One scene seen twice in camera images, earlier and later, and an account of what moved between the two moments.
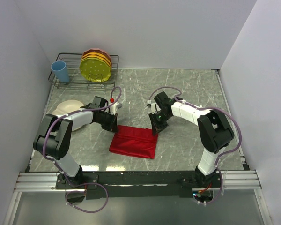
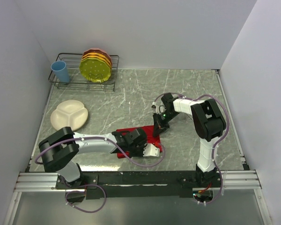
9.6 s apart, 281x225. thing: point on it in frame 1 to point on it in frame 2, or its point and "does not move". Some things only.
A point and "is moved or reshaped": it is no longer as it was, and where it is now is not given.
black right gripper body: [159, 119] does not move
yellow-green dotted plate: [95, 70] does not move
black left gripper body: [107, 120] to [136, 150]
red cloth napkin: [135, 141] is moved or reshaped
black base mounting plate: [107, 184] does not move
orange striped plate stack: [99, 53] does not move
